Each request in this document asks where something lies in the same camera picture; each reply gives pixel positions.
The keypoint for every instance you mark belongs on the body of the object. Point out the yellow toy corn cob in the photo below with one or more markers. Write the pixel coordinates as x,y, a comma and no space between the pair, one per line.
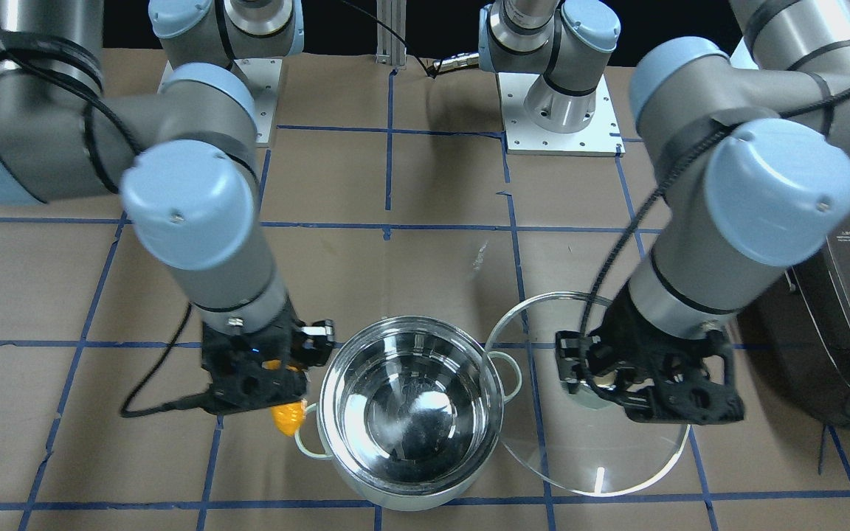
286,414

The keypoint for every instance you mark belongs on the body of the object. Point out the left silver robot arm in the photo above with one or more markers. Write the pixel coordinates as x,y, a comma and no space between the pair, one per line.
753,173

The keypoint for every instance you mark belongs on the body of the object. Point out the dark grey rice cooker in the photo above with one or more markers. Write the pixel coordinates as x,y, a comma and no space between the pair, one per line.
805,315

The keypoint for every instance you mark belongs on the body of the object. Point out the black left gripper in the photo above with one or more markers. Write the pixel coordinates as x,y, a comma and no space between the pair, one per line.
629,330

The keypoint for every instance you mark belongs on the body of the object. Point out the pale green electric pot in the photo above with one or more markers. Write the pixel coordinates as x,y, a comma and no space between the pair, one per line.
410,411

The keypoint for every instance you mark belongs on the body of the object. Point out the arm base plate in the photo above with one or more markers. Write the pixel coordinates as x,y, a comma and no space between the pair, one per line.
540,121
255,82

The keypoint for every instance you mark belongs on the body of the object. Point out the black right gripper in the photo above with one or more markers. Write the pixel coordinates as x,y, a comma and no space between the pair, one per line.
315,341

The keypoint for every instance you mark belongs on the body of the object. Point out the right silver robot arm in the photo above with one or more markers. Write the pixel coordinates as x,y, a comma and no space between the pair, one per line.
182,162

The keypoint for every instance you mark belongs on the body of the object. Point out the glass pot lid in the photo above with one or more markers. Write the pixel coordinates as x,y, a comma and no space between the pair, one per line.
555,425

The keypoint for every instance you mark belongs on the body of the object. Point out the aluminium frame post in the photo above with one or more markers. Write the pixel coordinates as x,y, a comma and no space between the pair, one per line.
390,33

